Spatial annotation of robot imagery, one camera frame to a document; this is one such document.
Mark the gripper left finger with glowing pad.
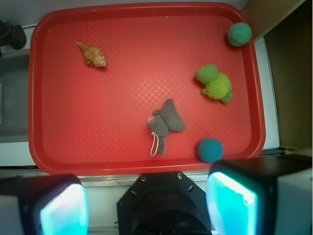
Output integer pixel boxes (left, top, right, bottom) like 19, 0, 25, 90
0, 174, 89, 235

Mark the grey plush mouse toy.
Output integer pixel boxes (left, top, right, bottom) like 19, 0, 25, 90
147, 99, 186, 157

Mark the green plush turtle toy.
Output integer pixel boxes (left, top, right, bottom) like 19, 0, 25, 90
196, 64, 233, 104

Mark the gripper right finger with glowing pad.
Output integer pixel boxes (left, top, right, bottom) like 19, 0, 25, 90
206, 155, 313, 235

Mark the green dimpled ball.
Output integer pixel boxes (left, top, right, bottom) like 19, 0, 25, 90
227, 23, 252, 47

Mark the black knob object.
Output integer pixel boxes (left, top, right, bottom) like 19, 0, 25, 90
0, 21, 27, 50

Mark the blue dimpled ball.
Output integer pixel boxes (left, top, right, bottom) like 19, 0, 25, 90
197, 138, 224, 163

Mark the red plastic tray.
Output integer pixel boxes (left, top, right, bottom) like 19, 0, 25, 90
28, 2, 265, 175

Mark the black octagonal mount plate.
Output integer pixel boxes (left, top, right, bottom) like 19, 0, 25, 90
116, 172, 212, 235

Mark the tan spiral seashell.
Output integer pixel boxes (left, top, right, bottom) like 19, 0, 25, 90
75, 41, 107, 68

